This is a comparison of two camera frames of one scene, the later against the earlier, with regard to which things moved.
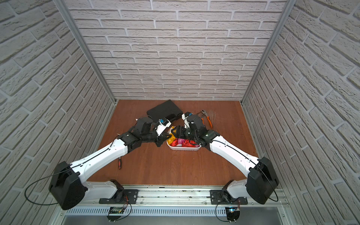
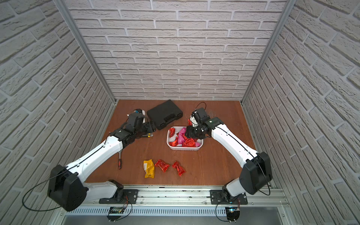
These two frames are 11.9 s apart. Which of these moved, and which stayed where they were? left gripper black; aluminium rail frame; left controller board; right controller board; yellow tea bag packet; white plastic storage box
Moved: yellow tea bag packet; left gripper black
Stayed: aluminium rail frame; white plastic storage box; right controller board; left controller board
